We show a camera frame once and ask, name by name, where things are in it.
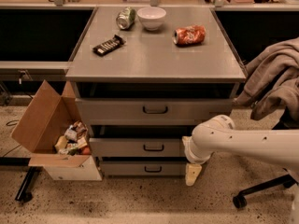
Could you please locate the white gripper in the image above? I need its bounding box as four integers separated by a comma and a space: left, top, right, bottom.
182, 135, 213, 186

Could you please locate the grey hoodie on chair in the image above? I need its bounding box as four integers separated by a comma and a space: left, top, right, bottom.
235, 38, 299, 122

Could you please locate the grey drawer cabinet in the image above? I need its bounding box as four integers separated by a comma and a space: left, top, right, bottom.
65, 6, 247, 179

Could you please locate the grey top drawer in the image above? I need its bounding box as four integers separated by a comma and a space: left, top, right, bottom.
75, 83, 241, 126

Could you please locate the grey drawer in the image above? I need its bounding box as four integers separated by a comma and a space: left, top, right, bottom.
90, 125, 193, 158
100, 157, 187, 176
75, 83, 241, 126

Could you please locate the crushed orange soda can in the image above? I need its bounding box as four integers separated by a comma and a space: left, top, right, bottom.
173, 25, 206, 46

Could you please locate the cardboard box with trash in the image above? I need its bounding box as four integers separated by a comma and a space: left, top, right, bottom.
11, 80, 102, 181

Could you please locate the grey bottom drawer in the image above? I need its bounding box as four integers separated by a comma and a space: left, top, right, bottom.
100, 157, 187, 176

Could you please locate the black desk leg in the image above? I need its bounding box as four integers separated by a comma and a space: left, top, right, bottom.
0, 157, 40, 203

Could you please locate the white bowl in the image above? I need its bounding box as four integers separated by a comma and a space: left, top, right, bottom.
137, 7, 166, 31

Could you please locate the black office chair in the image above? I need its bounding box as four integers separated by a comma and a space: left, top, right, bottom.
233, 109, 299, 209

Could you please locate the crushed green soda can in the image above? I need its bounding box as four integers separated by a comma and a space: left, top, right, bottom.
116, 7, 136, 30

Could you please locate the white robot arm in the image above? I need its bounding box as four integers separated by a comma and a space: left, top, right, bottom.
182, 115, 299, 208

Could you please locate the black snack bar wrapper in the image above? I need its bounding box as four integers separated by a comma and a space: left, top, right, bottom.
93, 35, 125, 56

